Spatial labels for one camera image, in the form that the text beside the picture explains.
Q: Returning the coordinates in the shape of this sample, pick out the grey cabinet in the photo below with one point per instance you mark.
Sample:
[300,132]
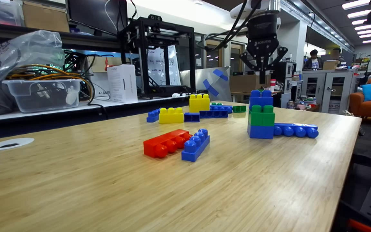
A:
[329,90]

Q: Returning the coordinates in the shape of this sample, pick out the tall yellow brick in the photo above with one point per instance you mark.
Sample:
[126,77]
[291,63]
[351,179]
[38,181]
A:
[199,103]

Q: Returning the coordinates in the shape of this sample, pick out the long blue brick near red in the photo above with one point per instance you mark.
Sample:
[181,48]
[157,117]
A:
[195,146]

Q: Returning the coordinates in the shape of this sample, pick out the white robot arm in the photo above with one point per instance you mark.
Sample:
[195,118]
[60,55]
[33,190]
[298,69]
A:
[252,8]

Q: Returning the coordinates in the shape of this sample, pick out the small blue brick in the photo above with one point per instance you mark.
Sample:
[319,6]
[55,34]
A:
[261,97]
[154,117]

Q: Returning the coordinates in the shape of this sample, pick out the flat yellow brick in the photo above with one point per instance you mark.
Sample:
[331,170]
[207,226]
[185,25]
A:
[172,115]

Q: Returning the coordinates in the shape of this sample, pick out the wide blue brick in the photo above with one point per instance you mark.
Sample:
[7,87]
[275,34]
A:
[217,113]

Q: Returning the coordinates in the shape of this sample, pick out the black frame 3d printer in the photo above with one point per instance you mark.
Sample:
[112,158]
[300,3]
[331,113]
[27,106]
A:
[151,46]

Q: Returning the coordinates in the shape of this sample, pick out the long blue brick far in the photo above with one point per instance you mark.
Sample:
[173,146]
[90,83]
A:
[301,131]

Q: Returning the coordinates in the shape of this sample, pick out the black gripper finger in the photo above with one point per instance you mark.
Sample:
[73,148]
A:
[251,65]
[273,59]

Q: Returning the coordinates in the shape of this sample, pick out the clear plastic bag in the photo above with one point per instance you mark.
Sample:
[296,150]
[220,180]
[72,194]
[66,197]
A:
[36,48]

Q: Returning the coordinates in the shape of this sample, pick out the green brick flat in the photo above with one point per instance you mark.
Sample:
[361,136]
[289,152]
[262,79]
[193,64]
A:
[239,109]

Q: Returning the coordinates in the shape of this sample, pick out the clear plastic bin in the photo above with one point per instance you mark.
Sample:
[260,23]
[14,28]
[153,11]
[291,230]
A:
[38,96]

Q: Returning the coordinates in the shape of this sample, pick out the cardboard box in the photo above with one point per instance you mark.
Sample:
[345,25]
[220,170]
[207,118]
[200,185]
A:
[244,84]

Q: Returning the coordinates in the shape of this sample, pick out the white box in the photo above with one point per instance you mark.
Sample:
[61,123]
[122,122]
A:
[123,83]

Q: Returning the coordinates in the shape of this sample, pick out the green and blue brick stack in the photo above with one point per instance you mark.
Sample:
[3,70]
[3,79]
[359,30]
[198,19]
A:
[261,122]

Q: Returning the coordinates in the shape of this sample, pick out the white table grommet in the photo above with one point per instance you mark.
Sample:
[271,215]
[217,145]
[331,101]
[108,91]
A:
[15,144]

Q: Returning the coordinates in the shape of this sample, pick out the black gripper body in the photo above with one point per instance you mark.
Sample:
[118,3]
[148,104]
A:
[262,34]

